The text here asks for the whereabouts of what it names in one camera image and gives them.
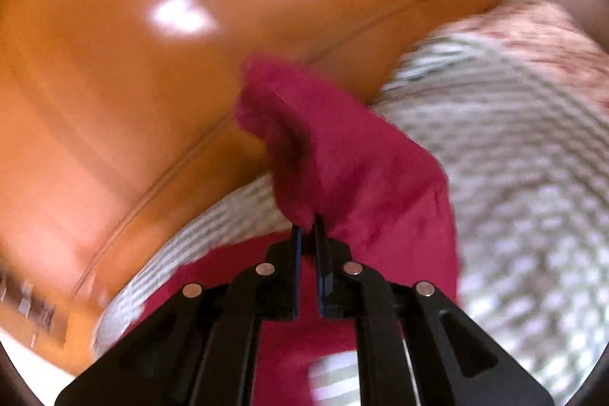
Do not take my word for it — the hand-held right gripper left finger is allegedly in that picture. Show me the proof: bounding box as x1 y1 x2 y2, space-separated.
54 225 305 406

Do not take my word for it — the floral quilt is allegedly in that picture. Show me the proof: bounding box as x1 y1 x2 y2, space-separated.
428 2 609 121

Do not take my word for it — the wooden cabinet with glass niche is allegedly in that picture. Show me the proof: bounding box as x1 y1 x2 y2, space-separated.
0 263 67 350

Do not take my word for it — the red cloth garment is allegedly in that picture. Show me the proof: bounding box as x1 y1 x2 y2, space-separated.
143 56 460 406

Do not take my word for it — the wooden wardrobe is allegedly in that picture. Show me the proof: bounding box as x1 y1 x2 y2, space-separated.
0 0 505 340

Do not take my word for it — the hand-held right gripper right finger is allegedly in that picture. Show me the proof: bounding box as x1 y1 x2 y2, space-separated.
314 213 555 406

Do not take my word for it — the green checked bed sheet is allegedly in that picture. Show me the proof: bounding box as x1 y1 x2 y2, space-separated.
92 32 609 406

